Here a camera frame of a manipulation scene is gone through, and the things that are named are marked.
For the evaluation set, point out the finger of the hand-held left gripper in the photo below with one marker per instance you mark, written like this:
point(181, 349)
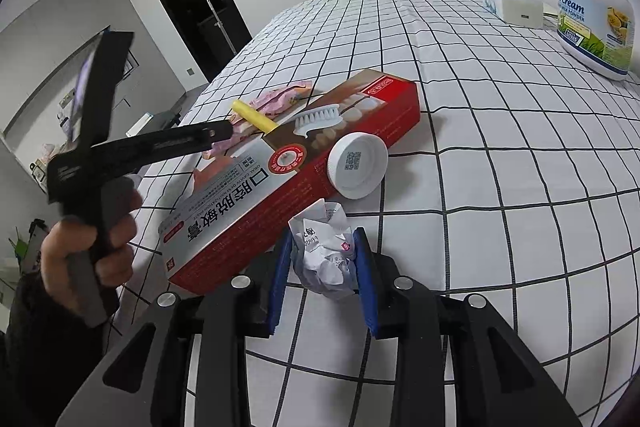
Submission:
point(165, 144)
point(102, 87)

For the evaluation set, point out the white paper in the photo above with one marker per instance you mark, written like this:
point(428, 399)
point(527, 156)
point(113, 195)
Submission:
point(320, 252)

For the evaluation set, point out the milk powder jar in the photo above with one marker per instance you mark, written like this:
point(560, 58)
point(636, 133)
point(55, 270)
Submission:
point(595, 17)

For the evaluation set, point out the white round lid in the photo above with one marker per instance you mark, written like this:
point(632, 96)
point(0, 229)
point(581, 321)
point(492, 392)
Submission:
point(357, 164)

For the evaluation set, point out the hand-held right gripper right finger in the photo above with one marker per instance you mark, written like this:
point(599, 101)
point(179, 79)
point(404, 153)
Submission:
point(364, 292)

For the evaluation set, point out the white plastic box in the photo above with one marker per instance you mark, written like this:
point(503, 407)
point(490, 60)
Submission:
point(522, 7)

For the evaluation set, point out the pink wrapper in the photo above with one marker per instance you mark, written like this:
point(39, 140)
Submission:
point(280, 99)

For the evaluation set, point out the red white toothpaste box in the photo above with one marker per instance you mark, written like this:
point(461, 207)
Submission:
point(300, 177)

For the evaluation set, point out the person's left hand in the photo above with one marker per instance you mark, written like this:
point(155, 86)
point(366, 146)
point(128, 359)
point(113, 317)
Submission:
point(60, 252)

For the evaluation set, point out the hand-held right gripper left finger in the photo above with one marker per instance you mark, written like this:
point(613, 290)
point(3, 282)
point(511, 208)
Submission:
point(281, 287)

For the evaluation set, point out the person's left forearm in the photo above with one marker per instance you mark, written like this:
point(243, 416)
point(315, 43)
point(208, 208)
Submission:
point(35, 357)

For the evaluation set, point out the white checked tablecloth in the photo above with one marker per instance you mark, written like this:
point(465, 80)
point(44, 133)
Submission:
point(500, 157)

